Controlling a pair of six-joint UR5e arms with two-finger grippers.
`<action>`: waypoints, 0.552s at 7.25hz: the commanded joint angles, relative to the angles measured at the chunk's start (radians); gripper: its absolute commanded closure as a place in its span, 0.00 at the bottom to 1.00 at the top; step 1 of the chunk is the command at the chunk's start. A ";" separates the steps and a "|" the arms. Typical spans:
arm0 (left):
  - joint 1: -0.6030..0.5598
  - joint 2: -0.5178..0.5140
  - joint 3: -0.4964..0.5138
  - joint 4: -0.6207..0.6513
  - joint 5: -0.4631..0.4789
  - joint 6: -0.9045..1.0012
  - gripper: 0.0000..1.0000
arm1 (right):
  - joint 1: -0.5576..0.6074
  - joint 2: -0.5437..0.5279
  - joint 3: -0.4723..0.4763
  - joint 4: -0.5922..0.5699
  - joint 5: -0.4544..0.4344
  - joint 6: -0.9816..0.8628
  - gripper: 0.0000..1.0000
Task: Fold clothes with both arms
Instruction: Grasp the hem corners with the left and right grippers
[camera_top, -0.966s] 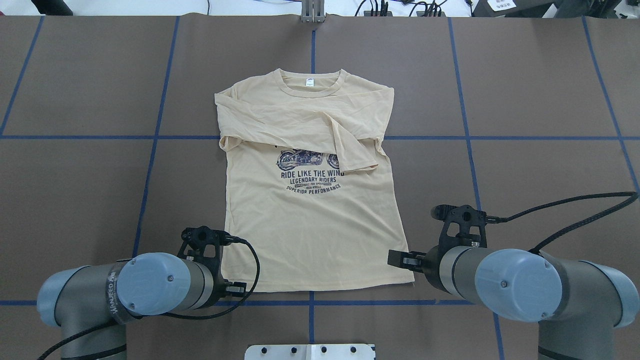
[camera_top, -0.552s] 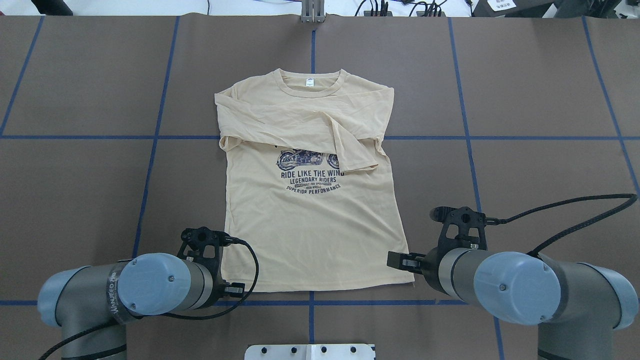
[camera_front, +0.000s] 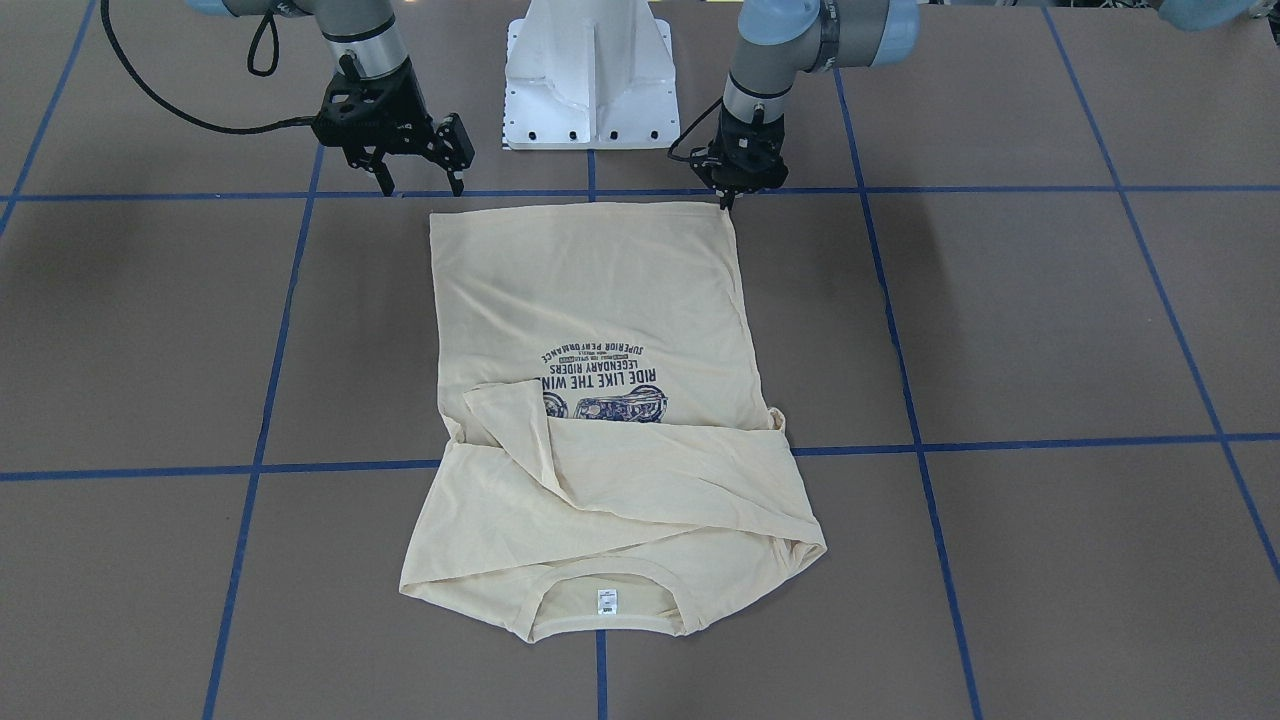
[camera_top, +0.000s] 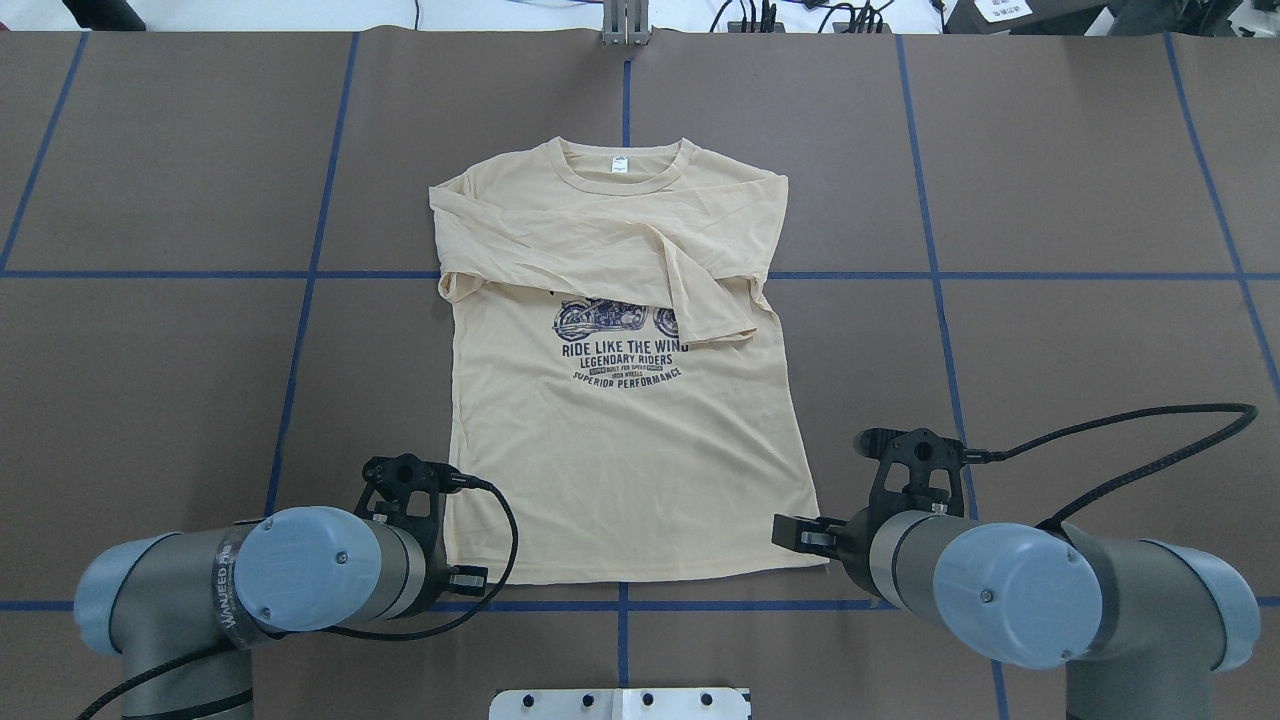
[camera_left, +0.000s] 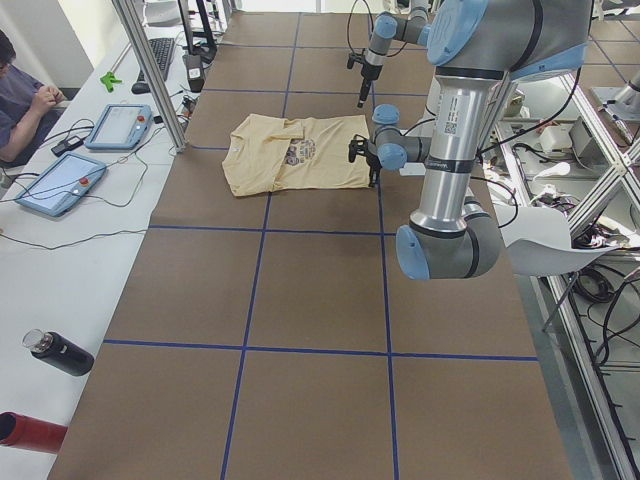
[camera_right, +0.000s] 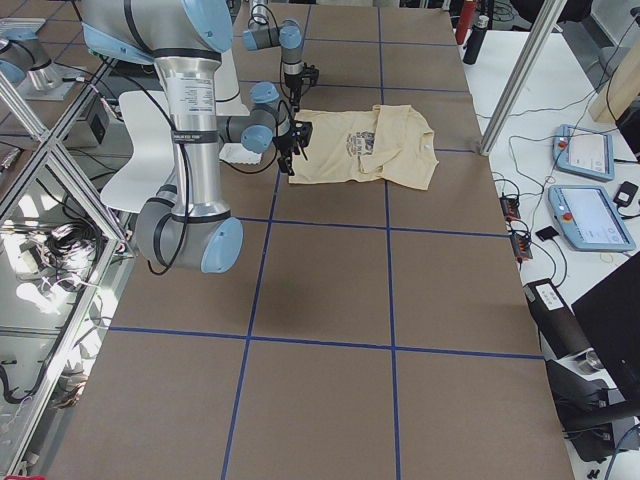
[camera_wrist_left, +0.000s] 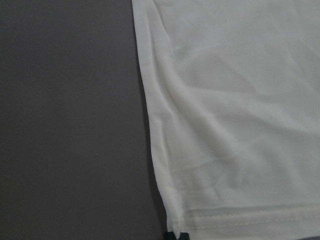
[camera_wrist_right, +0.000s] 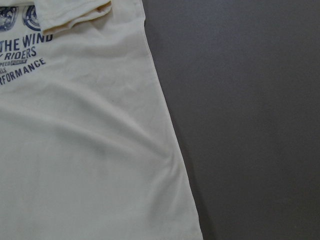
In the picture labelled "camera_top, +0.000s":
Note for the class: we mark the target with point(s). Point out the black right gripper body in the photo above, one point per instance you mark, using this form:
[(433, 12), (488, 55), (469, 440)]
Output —
[(853, 541)]

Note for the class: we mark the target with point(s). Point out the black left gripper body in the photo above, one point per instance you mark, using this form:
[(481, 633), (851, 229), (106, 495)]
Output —
[(437, 572)]

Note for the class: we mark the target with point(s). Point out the cream long-sleeve graphic shirt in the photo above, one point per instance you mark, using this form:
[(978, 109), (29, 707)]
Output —
[(617, 370)]

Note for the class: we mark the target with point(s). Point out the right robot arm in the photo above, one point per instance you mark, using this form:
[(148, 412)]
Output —
[(1141, 627)]

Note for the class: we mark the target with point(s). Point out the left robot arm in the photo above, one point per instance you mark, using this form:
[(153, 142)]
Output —
[(184, 611)]

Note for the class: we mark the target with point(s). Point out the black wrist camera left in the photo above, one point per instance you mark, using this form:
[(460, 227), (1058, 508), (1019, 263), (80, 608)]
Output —
[(405, 491)]

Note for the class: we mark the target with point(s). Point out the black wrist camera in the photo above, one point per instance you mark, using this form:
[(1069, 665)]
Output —
[(934, 467), (405, 491)]

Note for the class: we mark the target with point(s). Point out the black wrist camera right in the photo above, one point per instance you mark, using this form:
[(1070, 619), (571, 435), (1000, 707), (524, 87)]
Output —
[(934, 467)]

